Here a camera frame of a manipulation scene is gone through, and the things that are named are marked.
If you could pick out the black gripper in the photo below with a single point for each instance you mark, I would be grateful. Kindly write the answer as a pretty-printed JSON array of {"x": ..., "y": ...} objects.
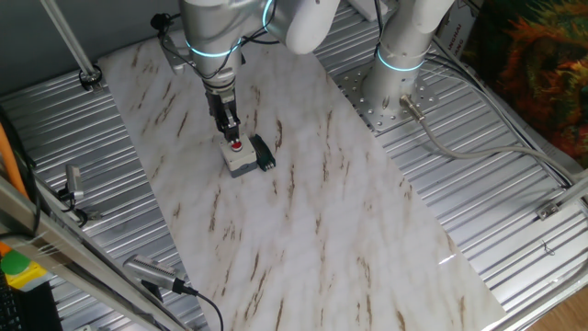
[{"x": 220, "y": 101}]

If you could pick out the grey box with red button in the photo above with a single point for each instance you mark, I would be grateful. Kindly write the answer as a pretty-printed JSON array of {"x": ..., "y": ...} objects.
[{"x": 241, "y": 161}]

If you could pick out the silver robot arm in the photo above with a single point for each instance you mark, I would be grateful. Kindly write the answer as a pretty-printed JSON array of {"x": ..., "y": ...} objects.
[{"x": 216, "y": 23}]

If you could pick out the yellow box with green button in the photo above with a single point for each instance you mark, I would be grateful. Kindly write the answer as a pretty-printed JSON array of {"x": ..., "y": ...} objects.
[{"x": 16, "y": 264}]

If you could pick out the black ribbed connector block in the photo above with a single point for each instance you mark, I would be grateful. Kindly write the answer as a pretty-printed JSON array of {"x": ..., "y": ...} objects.
[{"x": 264, "y": 154}]

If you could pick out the white marble pattern mat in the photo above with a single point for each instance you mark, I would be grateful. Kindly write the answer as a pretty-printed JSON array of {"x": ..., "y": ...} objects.
[{"x": 321, "y": 230}]

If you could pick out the black pole foot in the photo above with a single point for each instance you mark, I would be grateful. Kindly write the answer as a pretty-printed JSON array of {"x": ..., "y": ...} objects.
[{"x": 90, "y": 79}]

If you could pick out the aluminium pole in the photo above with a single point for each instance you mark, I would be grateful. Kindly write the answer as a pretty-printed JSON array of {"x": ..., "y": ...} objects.
[{"x": 69, "y": 39}]

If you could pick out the cardboard box with print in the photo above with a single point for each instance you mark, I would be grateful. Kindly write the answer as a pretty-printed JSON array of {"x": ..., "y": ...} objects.
[{"x": 455, "y": 27}]

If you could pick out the black keyboard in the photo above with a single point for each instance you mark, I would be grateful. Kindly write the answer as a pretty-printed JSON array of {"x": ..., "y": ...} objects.
[{"x": 32, "y": 312}]

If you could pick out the colourful orange green cloth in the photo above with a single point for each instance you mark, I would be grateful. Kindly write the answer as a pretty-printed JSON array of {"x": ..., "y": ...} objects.
[{"x": 542, "y": 69}]

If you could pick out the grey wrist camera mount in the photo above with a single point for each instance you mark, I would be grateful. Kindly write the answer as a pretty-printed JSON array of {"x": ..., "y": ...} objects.
[{"x": 173, "y": 57}]

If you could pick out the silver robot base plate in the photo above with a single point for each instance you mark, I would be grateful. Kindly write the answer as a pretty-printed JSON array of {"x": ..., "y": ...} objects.
[{"x": 367, "y": 110}]

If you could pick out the small silver finned camera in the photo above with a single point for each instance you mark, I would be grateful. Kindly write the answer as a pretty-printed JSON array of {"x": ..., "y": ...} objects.
[{"x": 74, "y": 181}]

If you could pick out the large silver finned camera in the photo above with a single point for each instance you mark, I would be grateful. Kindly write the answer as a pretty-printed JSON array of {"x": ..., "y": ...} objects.
[{"x": 149, "y": 271}]

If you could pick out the aluminium frame rail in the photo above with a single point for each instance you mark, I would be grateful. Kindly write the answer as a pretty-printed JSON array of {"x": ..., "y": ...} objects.
[{"x": 69, "y": 257}]

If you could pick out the small metal corner bracket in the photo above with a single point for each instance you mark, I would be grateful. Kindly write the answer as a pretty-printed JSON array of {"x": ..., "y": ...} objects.
[{"x": 548, "y": 210}]

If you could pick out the short aluminium rail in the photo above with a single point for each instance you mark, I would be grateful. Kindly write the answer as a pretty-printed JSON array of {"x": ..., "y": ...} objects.
[{"x": 574, "y": 190}]

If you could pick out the aluminium table edge frame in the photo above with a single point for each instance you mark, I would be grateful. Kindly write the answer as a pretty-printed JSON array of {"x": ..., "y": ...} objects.
[{"x": 542, "y": 305}]

